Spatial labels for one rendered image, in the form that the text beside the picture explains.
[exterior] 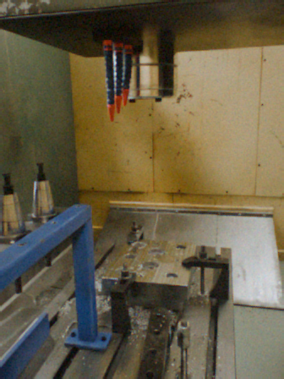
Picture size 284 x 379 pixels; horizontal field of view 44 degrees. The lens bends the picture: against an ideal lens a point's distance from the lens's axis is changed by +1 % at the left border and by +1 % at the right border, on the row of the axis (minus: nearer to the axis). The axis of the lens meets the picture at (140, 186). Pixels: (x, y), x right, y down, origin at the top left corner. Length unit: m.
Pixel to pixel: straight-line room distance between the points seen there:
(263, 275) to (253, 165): 0.56
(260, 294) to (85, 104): 1.30
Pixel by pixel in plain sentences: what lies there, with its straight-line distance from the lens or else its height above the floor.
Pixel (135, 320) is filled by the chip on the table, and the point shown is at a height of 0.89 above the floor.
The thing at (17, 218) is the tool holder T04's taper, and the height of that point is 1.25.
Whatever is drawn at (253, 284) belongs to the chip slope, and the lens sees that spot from 1.66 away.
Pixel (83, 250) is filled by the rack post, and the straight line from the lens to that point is 0.78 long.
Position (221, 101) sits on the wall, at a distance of 1.88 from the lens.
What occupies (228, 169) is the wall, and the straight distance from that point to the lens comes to 1.91.
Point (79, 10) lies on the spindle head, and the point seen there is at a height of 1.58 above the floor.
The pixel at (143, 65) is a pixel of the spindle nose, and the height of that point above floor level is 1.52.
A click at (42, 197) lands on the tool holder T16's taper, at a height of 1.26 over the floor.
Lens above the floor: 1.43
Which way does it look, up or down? 13 degrees down
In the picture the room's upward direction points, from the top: 1 degrees counter-clockwise
